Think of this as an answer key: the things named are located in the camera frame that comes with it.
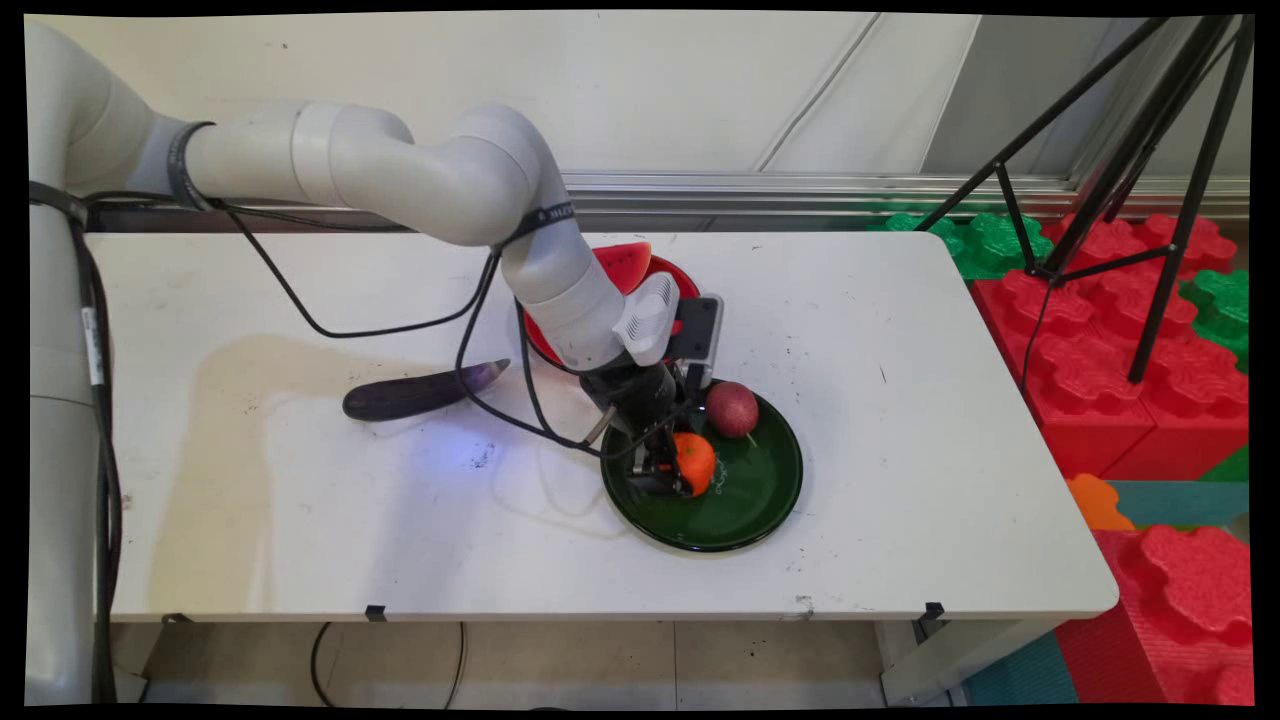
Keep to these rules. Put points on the black tripod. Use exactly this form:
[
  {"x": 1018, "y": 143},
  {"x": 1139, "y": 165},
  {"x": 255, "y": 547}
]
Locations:
[{"x": 1150, "y": 150}]

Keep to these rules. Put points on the teal foam mat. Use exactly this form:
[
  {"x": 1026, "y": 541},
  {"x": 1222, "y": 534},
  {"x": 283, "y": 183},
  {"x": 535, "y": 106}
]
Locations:
[{"x": 1180, "y": 503}]

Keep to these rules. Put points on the red plate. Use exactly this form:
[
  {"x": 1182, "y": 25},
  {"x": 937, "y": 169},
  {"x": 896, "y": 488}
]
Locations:
[{"x": 673, "y": 279}]

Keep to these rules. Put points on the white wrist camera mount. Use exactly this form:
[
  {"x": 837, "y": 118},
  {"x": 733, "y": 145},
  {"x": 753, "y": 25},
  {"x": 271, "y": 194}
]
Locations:
[{"x": 648, "y": 315}]

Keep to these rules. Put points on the aluminium wall rail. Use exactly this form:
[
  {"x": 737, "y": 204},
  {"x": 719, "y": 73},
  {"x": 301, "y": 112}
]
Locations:
[{"x": 800, "y": 195}]

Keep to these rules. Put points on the white table leg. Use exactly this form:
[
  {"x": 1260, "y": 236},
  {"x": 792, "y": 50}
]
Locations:
[{"x": 950, "y": 660}]

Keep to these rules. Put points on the dark green plate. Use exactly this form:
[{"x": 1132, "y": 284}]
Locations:
[{"x": 745, "y": 490}]

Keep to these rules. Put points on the green foam block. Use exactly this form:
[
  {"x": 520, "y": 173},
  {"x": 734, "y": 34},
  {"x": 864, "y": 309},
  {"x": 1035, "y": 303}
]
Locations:
[
  {"x": 985, "y": 242},
  {"x": 1222, "y": 310}
]

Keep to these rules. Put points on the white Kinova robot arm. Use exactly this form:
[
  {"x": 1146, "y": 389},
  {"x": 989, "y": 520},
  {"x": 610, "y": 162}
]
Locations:
[{"x": 400, "y": 170}]

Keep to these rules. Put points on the toy watermelon slice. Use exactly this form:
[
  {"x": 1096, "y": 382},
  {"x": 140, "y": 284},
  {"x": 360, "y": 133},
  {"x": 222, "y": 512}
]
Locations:
[{"x": 622, "y": 265}]

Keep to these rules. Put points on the orange foam block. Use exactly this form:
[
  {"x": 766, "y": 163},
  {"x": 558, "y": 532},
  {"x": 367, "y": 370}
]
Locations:
[{"x": 1097, "y": 503}]

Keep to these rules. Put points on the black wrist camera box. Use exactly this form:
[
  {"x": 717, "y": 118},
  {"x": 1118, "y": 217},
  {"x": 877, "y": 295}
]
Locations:
[{"x": 697, "y": 335}]

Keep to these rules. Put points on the toy orange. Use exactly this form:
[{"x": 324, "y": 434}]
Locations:
[{"x": 697, "y": 462}]

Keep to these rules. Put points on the dark red toy fruit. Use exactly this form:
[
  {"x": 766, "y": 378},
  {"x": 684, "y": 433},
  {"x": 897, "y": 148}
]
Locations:
[{"x": 732, "y": 409}]

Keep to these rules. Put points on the purple toy eggplant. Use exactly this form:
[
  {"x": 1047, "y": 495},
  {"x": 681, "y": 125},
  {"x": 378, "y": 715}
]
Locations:
[{"x": 410, "y": 395}]

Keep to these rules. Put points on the large red foam block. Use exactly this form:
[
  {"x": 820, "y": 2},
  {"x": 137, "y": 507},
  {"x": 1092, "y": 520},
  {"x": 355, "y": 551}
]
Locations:
[{"x": 1100, "y": 350}]

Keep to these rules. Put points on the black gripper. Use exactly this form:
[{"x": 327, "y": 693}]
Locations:
[{"x": 635, "y": 400}]

